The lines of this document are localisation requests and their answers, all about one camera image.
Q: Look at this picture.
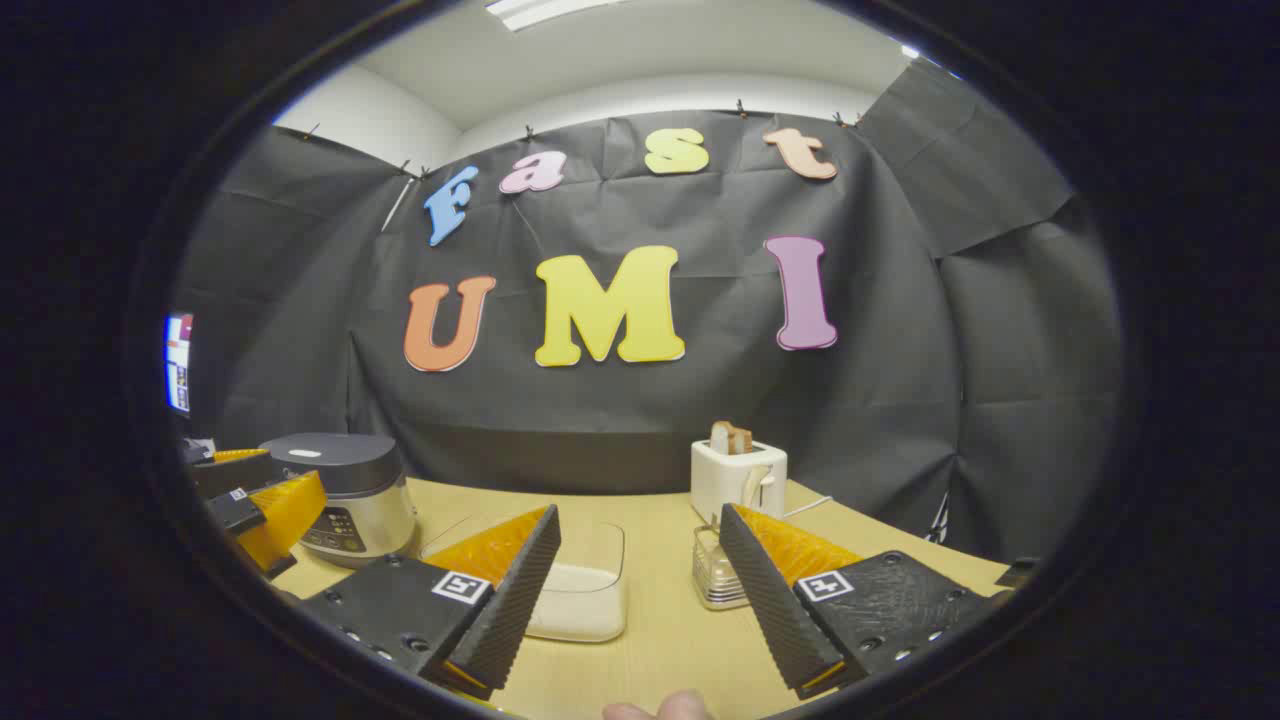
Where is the computer monitor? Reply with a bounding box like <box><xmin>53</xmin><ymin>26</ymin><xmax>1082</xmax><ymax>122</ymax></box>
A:
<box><xmin>165</xmin><ymin>313</ymin><xmax>194</xmax><ymax>416</ymax></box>

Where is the metal wire chopstick holder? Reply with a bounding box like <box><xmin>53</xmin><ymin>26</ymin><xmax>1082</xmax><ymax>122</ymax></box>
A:
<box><xmin>692</xmin><ymin>525</ymin><xmax>751</xmax><ymax>611</ymax></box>

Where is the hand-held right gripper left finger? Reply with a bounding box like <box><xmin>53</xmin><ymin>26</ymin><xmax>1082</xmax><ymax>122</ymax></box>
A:
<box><xmin>300</xmin><ymin>503</ymin><xmax>563</xmax><ymax>701</ymax></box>

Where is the clear plastic rice box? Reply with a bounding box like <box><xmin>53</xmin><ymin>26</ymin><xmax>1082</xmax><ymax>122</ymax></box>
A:
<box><xmin>420</xmin><ymin>518</ymin><xmax>629</xmax><ymax>643</ymax></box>

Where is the silver black rice cooker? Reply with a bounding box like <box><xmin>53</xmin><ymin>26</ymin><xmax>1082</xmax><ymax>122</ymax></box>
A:
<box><xmin>258</xmin><ymin>432</ymin><xmax>419</xmax><ymax>569</ymax></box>

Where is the white rice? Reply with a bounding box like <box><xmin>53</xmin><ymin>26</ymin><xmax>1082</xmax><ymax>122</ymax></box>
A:
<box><xmin>525</xmin><ymin>563</ymin><xmax>629</xmax><ymax>643</ymax></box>

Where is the ceiling light panel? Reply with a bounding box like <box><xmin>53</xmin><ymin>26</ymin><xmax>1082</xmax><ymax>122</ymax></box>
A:
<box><xmin>485</xmin><ymin>0</ymin><xmax>621</xmax><ymax>31</ymax></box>

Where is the white toaster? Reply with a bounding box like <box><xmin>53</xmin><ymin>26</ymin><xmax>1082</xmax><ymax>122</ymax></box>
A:
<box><xmin>690</xmin><ymin>438</ymin><xmax>789</xmax><ymax>526</ymax></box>

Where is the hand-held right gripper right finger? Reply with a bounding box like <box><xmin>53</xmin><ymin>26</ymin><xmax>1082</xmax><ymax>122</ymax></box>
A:
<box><xmin>718</xmin><ymin>502</ymin><xmax>1013</xmax><ymax>701</ymax></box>

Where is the black backdrop cloth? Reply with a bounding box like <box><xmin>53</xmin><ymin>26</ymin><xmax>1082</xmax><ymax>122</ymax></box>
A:
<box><xmin>170</xmin><ymin>55</ymin><xmax>1126</xmax><ymax>591</ymax></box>

